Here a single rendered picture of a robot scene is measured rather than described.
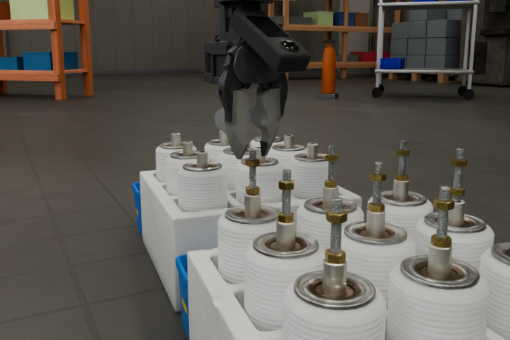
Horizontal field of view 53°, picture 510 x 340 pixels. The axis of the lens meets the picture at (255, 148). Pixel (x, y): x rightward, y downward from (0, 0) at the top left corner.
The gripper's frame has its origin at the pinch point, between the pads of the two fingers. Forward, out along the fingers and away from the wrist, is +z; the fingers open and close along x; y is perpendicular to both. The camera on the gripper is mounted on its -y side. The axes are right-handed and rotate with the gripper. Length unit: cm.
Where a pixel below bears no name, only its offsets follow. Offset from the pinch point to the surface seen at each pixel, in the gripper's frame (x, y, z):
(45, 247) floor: 13, 71, 34
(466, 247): -17.0, -20.6, 10.8
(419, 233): -15.8, -14.5, 10.5
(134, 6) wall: -371, 1000, -103
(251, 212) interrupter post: 0.7, -0.2, 8.5
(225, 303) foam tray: 8.9, -7.1, 16.4
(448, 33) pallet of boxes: -634, 428, -38
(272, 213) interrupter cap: -2.0, -1.1, 9.0
